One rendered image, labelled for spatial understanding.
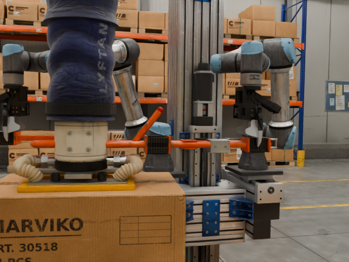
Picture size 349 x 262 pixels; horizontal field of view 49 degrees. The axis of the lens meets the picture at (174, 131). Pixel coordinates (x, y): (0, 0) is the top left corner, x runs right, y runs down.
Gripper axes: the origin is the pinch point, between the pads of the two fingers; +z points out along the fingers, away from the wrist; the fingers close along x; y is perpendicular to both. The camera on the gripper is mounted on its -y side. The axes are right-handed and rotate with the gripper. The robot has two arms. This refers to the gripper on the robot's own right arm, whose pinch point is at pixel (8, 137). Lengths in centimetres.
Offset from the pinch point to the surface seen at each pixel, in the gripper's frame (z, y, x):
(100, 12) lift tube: -41, 36, -35
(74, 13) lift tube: -39, 28, -38
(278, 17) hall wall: -272, 492, 852
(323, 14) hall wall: -292, 632, 863
